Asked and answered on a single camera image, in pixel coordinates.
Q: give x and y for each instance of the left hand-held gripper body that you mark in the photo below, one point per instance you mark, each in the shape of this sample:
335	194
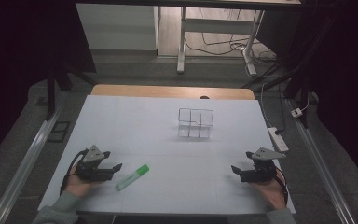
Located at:
90	172

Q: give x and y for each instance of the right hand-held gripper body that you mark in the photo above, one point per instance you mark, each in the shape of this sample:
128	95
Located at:
261	172

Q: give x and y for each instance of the green highlighter pen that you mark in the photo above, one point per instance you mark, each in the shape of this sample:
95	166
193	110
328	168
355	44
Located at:
132	178

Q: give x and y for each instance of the clear acrylic organizer box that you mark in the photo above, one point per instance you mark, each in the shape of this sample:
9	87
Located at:
195	124

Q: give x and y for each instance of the person's left hand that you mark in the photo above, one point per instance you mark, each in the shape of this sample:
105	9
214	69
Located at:
74	185

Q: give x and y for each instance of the person's right hand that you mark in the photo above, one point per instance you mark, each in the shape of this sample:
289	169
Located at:
275	193

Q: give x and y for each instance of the white power strip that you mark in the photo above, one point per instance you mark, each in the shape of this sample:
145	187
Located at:
278	140

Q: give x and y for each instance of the white table cover sheet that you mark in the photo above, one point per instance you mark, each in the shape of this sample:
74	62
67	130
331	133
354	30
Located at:
167	193

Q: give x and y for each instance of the small white adapter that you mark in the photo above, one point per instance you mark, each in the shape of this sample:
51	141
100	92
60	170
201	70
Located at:
297	112

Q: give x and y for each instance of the black metal stand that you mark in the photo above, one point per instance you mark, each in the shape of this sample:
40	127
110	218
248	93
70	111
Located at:
295	81
54	81

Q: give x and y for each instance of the white cabinet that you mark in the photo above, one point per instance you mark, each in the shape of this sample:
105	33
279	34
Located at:
118	26

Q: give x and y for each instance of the black rectangular floor frame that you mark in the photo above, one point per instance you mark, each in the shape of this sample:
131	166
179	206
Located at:
59	131

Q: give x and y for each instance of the aluminium rail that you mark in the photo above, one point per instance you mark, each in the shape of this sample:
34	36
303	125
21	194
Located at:
21	174
320	168

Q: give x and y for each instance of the white desk frame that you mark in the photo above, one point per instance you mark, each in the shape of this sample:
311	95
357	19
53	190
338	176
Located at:
217	25

